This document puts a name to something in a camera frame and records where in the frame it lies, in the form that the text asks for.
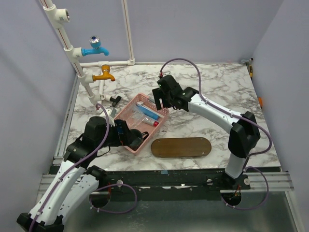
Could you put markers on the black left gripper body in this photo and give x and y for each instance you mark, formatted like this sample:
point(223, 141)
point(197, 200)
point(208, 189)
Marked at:
point(116, 139)

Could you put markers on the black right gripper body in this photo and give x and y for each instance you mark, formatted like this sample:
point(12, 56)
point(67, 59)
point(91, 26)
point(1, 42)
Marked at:
point(166, 100)

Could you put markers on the dark green ceramic mug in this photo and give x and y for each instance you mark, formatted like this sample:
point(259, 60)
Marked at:
point(136, 138)

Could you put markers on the pink perforated plastic basket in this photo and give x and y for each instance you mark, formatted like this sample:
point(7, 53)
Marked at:
point(142, 99)

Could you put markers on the brown oval wooden tray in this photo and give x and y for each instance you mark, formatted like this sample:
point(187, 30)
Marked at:
point(181, 147)

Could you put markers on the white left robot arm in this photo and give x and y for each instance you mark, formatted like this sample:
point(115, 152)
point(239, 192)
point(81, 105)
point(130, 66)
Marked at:
point(73, 182)

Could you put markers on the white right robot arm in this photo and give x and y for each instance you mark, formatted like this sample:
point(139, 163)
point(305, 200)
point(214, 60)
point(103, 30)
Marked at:
point(242, 128)

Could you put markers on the toothbrush in basket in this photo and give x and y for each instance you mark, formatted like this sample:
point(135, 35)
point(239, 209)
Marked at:
point(152, 99)

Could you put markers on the orange plastic faucet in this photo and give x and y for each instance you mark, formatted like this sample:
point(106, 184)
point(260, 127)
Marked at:
point(105, 74)

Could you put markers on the yellow black tool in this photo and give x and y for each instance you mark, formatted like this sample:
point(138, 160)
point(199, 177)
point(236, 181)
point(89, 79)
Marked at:
point(251, 68)

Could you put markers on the blue plastic faucet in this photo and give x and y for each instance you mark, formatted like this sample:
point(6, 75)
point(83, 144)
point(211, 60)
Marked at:
point(96, 47)

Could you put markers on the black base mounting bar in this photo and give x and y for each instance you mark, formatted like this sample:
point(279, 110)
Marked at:
point(164, 185)

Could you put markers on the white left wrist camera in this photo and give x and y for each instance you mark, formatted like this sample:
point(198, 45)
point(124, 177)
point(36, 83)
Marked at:
point(109, 115)

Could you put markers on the black t-handle valve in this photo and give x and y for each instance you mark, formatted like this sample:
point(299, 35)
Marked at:
point(115, 100)

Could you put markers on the orange clip on wall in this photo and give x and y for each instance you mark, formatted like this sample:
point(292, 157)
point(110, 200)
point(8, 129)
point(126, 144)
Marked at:
point(260, 101)

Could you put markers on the white pvc pipe frame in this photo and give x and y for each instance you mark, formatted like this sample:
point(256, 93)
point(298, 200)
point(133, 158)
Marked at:
point(57, 17)

